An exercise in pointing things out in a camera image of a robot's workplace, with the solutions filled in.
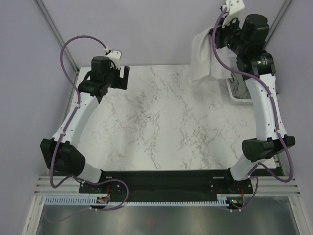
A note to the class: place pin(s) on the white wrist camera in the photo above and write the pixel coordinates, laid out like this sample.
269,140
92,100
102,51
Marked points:
233,10
114,55

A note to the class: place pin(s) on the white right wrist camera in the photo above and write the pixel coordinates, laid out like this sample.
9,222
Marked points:
233,10

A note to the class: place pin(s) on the white t-shirt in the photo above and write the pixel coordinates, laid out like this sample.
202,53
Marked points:
204,64

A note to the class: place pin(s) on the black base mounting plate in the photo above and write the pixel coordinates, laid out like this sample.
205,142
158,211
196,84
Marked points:
169,185

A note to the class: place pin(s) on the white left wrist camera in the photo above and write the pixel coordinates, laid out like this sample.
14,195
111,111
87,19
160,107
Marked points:
114,55

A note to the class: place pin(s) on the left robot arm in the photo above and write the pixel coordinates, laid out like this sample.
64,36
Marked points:
60,152

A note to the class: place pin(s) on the aluminium rail frame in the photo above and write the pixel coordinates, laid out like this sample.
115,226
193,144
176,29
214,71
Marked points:
268,186

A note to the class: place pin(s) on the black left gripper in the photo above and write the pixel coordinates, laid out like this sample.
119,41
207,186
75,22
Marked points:
121,83

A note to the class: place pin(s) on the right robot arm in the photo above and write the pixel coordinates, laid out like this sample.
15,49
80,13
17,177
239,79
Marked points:
257,68

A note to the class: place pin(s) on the grey t-shirt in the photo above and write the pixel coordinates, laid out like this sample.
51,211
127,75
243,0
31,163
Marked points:
238,87

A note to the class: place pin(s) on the white slotted cable duct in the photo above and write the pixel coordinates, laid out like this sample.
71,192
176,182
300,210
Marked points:
94,201

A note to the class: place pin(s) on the white plastic laundry basket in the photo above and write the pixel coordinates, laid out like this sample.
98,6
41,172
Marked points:
235,101

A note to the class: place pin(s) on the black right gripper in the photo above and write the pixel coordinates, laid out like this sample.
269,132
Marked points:
218,32

